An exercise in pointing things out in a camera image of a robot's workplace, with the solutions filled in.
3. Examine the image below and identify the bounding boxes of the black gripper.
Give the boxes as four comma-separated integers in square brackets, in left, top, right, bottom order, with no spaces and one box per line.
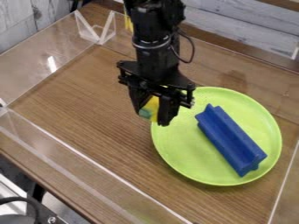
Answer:
[116,60,195,126]

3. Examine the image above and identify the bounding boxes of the yellow toy banana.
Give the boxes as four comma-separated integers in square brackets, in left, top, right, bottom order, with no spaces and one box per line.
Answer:
[139,96,159,123]

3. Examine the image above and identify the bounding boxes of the blue plastic block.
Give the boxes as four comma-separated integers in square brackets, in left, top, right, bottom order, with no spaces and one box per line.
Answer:
[195,104,267,177]

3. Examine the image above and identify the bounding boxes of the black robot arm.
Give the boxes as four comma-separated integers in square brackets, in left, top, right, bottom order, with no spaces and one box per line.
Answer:
[116,0,195,126]

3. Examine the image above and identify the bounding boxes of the green plate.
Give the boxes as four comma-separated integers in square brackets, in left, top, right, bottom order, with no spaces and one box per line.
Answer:
[151,87,283,186]

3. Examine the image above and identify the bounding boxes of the yellow labelled tin can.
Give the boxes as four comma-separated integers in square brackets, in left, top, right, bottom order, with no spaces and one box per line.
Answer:
[124,6,133,33]

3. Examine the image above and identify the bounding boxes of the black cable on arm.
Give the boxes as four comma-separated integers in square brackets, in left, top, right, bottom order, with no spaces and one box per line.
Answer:
[169,27,196,65]

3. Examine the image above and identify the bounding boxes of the clear acrylic corner bracket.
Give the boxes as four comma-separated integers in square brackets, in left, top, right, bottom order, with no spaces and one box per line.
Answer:
[74,10,116,46]

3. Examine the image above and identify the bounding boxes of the black metal table bracket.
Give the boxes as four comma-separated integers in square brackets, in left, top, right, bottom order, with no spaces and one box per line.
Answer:
[26,183,68,224]

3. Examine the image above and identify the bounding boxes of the black cable lower left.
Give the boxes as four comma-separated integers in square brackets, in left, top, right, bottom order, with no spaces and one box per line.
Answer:
[0,197,42,224]

